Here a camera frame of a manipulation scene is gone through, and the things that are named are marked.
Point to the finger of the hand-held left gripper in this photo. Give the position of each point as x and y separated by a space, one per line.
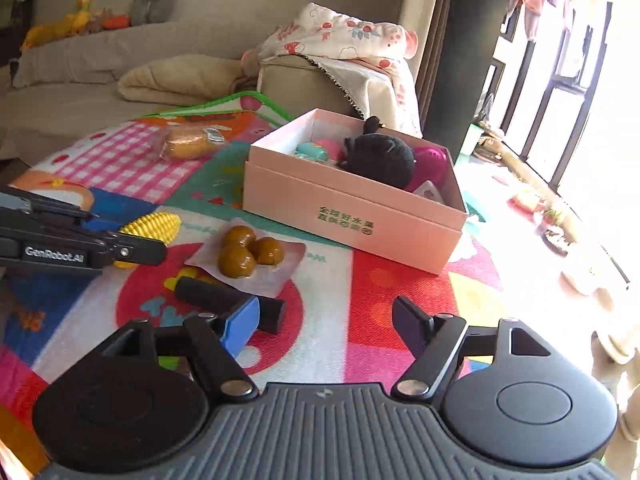
50 212
142 252

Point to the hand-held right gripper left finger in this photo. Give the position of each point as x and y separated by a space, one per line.
242 322

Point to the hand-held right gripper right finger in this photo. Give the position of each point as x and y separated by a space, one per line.
412 327

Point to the yellow toy corn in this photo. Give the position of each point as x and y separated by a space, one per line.
150 225

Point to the black cylinder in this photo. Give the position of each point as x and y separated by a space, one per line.
210 292

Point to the chestnut packet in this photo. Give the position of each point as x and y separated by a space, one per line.
235 260

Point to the oblong bread packet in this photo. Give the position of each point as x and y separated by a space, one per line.
185 144

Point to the pink cardboard box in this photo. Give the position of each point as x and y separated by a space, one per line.
350 220

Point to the pink plastic strainer basket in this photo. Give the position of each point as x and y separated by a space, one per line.
431 162

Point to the black plush toy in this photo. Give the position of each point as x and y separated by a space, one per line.
380 160

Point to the pink and teal pig toy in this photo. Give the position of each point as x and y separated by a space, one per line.
312 150

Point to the colourful play mat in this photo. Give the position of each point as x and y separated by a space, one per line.
380 285

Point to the beige sofa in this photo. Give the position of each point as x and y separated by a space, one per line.
75 105

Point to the folded beige blanket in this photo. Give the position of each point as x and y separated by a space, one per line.
175 82

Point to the yellow plush toy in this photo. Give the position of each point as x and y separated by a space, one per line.
55 27

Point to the brown plush toy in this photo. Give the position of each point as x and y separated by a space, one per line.
99 21

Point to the orange plush toy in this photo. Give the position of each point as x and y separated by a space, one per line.
117 21

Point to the dark curtain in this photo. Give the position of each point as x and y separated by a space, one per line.
465 60

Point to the floral quilt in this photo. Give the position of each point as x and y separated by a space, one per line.
340 30

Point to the hanging clothes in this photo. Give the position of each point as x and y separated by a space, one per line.
530 0

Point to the black window frame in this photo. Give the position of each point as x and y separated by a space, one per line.
575 87

